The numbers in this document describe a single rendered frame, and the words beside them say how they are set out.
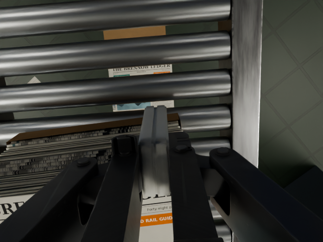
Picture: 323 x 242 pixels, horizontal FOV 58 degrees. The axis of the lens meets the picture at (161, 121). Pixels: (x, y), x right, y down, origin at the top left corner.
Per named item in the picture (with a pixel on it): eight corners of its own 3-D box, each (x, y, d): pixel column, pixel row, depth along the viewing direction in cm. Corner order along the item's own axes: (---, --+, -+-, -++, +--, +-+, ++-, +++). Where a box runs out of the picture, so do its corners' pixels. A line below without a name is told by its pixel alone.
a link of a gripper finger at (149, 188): (157, 197, 15) (142, 198, 15) (158, 144, 21) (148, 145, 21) (153, 142, 14) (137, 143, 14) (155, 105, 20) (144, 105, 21)
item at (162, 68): (176, 139, 139) (176, 140, 138) (117, 143, 140) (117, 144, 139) (171, 61, 128) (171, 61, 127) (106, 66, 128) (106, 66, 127)
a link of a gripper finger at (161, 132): (153, 142, 14) (168, 141, 14) (155, 105, 20) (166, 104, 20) (157, 197, 15) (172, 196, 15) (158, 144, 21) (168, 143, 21)
